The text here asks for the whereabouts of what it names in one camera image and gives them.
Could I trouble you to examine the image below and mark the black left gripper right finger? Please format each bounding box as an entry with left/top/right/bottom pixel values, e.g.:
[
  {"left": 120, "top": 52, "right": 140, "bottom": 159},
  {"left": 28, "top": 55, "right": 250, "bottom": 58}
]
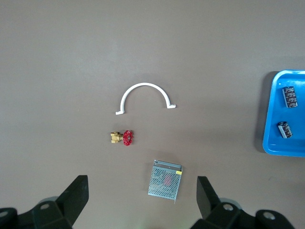
[{"left": 190, "top": 176, "right": 296, "bottom": 229}]

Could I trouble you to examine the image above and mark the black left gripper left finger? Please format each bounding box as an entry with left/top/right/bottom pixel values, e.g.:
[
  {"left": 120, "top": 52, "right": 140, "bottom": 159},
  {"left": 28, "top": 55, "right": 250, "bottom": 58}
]
[{"left": 0, "top": 175, "right": 89, "bottom": 229}]

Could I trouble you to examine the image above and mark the dark electrolytic capacitor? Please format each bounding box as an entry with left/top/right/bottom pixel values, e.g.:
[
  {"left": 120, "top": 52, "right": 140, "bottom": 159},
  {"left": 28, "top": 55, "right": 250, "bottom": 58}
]
[
  {"left": 277, "top": 121, "right": 293, "bottom": 139},
  {"left": 282, "top": 86, "right": 299, "bottom": 109}
]

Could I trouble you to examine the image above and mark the blue plastic tray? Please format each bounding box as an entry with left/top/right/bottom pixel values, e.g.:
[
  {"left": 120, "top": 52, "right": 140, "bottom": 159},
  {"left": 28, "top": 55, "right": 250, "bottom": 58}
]
[{"left": 262, "top": 69, "right": 305, "bottom": 157}]

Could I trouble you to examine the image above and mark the metal mesh power supply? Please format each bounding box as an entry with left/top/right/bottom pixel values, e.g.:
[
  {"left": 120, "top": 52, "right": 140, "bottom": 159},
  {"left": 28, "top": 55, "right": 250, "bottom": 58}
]
[{"left": 147, "top": 159, "right": 183, "bottom": 205}]

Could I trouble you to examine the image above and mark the brass valve red handwheel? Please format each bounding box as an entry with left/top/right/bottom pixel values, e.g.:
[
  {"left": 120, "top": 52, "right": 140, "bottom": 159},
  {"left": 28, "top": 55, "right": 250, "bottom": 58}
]
[{"left": 110, "top": 130, "right": 135, "bottom": 147}]

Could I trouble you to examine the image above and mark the white half-ring pipe clamp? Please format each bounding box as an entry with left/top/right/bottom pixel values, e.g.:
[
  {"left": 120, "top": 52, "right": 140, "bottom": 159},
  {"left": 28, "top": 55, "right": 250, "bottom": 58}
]
[{"left": 115, "top": 82, "right": 177, "bottom": 115}]

